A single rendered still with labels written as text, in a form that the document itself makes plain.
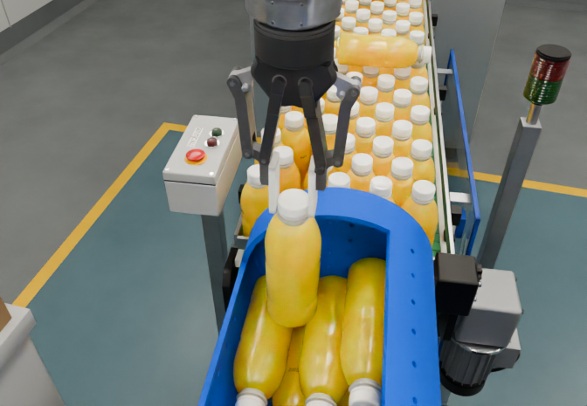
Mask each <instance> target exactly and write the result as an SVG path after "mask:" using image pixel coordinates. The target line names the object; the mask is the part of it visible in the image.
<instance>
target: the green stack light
mask: <svg viewBox="0 0 587 406"><path fill-rule="evenodd" d="M562 83H563V79H562V80H560V81H556V82H548V81H543V80H540V79H537V78H535V77H534V76H532V75H531V73H530V72H529V74H528V78H527V81H526V85H525V87H524V90H523V96H524V97H525V98H526V99H527V100H529V101H531V102H533V103H536V104H541V105H548V104H552V103H554V102H556V99H557V96H558V94H559V92H560V89H561V86H562Z"/></svg>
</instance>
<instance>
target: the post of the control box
mask: <svg viewBox="0 0 587 406"><path fill-rule="evenodd" d="M201 218H202V225H203V231H204V242H205V248H206V254H207V260H208V266H209V273H210V279H211V290H212V296H213V302H214V308H215V314H216V321H217V327H218V336H219V334H220V331H221V327H222V325H223V322H224V317H225V314H226V312H225V309H224V296H223V289H222V284H223V272H224V266H225V263H226V260H227V258H228V249H227V241H226V233H225V225H224V210H223V209H222V210H221V213H220V215H219V217H215V216H206V215H201Z"/></svg>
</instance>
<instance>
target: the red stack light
mask: <svg viewBox="0 0 587 406"><path fill-rule="evenodd" d="M569 63H570V59H569V60H567V61H564V62H551V61H548V60H545V59H542V58H540V57H539V56H538V55H537V54H536V53H535V56H534V58H533V62H532V65H531V67H530V70H529V71H530V73H531V75H532V76H534V77H535V78H537V79H540V80H543V81H548V82H556V81H560V80H562V79H564V77H565V74H566V72H567V69H568V66H569Z"/></svg>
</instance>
